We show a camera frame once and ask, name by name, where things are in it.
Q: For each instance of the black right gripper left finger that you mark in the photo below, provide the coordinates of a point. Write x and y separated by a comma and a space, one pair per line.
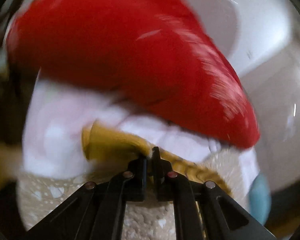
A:
95, 211

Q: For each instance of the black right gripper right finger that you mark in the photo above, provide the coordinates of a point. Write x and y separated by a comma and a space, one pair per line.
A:
203, 211

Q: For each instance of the yellow striped knit sweater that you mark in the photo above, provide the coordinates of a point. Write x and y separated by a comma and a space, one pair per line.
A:
109, 147

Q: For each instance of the teal pillow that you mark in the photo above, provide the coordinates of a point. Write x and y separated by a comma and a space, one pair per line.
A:
260, 199

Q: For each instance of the beige dotted quilt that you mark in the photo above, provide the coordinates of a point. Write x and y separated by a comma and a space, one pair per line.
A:
150, 219

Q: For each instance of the red floral blanket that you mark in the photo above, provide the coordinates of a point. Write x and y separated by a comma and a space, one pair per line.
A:
154, 52

